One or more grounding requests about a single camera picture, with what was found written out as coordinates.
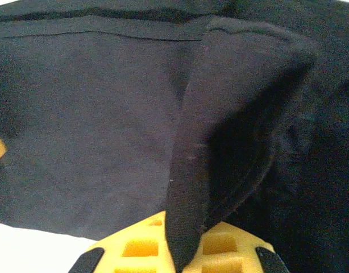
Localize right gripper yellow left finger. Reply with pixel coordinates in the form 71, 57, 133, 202
70, 211, 176, 273

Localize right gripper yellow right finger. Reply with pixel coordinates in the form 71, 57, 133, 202
185, 221, 289, 273

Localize black skirt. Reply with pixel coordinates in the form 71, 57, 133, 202
0, 0, 349, 273

